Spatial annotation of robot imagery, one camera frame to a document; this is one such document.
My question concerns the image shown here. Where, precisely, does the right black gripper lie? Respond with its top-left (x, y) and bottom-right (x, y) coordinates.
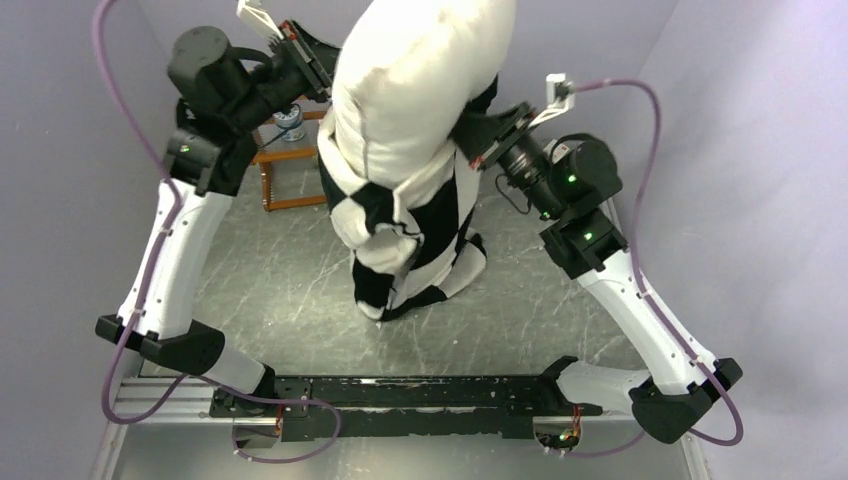
top-left (436, 102), bottom-right (566, 221)

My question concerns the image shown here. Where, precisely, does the white pillow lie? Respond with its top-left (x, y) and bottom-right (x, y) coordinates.
top-left (318, 1), bottom-right (517, 196)

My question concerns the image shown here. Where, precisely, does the black white checkered pillowcase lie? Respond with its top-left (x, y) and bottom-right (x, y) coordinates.
top-left (318, 86), bottom-right (487, 322)

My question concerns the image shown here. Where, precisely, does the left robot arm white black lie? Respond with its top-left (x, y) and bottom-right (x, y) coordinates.
top-left (95, 20), bottom-right (339, 416)

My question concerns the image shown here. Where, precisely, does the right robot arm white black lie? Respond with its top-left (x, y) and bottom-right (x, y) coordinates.
top-left (451, 103), bottom-right (742, 444)

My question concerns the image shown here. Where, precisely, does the blue white round jar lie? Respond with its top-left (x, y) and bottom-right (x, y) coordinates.
top-left (273, 104), bottom-right (306, 143)

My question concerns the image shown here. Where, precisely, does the wooden shelf rack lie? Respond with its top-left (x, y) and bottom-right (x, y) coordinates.
top-left (253, 96), bottom-right (327, 212)

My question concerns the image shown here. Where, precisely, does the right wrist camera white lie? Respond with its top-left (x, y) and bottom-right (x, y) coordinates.
top-left (528, 73), bottom-right (575, 130)

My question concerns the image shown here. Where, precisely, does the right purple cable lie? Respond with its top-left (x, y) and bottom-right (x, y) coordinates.
top-left (570, 78), bottom-right (746, 448)

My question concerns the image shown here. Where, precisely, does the purple cable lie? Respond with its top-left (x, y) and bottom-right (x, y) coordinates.
top-left (89, 0), bottom-right (280, 427)
top-left (570, 78), bottom-right (746, 448)

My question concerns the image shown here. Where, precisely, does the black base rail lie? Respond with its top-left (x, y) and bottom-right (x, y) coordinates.
top-left (208, 375), bottom-right (603, 442)

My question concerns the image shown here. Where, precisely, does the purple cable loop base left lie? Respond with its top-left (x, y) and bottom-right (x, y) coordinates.
top-left (230, 400), bottom-right (343, 465)

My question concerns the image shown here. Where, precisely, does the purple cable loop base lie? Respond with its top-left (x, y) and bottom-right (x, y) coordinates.
top-left (230, 400), bottom-right (343, 465)
top-left (528, 424), bottom-right (646, 459)

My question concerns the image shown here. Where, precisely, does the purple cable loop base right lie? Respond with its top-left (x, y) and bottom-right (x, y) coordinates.
top-left (528, 424), bottom-right (646, 459)

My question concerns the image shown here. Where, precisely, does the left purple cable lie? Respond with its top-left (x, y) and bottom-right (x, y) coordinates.
top-left (89, 0), bottom-right (280, 427)

